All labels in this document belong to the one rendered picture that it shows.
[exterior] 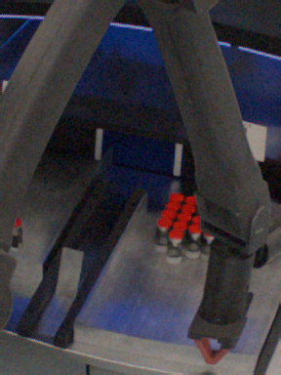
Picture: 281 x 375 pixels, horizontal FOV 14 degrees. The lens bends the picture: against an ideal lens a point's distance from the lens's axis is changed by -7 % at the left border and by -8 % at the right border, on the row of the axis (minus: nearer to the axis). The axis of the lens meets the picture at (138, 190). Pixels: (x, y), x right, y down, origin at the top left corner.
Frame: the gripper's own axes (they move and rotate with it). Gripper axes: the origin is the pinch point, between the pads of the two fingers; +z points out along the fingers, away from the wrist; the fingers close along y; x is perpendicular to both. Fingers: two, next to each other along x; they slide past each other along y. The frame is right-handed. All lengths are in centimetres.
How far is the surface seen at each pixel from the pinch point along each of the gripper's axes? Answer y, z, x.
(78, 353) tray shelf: -1.8, 2.3, 18.1
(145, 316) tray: 9.8, 2.2, 12.0
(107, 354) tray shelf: -0.4, 2.3, 14.4
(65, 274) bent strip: 12.0, -0.4, 24.1
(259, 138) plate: 38.1, -12.1, 3.4
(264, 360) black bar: 1.4, 0.2, -7.6
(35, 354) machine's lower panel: 38, 43, 39
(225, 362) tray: 0.7, 0.9, -2.0
